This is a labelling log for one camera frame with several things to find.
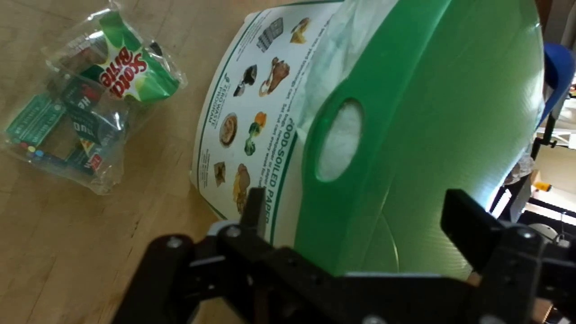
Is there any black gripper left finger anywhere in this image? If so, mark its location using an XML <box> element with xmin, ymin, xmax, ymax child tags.
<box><xmin>114</xmin><ymin>185</ymin><xmax>375</xmax><ymax>324</ymax></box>

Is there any white compost bin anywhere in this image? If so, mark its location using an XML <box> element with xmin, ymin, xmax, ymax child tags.
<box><xmin>190</xmin><ymin>0</ymin><xmax>348</xmax><ymax>250</ymax></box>

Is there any blue rounded object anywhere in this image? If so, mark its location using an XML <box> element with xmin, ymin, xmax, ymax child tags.
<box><xmin>543</xmin><ymin>41</ymin><xmax>576</xmax><ymax>129</ymax></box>

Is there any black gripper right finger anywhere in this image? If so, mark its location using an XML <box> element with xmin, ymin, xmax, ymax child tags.
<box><xmin>440</xmin><ymin>187</ymin><xmax>576</xmax><ymax>324</ymax></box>

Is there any green bin lid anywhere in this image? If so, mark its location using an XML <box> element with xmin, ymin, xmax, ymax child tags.
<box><xmin>294</xmin><ymin>0</ymin><xmax>548</xmax><ymax>280</ymax></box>

